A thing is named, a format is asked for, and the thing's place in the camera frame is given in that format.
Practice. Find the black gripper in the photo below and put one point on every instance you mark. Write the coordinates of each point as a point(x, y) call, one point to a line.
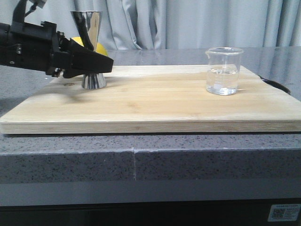
point(39, 47)

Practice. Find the steel double jigger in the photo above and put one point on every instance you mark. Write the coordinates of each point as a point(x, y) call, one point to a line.
point(88, 25)

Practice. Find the clear glass beaker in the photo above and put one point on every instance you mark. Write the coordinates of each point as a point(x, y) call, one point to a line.
point(223, 70)

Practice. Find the yellow lemon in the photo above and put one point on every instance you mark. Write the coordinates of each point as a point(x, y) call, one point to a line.
point(99, 48)

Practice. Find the grey curtain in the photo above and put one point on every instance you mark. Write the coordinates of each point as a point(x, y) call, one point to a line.
point(182, 24)

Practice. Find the wooden cutting board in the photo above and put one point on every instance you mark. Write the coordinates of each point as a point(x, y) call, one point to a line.
point(154, 98)

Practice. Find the white QR code sticker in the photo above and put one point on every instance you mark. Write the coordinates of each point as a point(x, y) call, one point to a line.
point(284, 212)

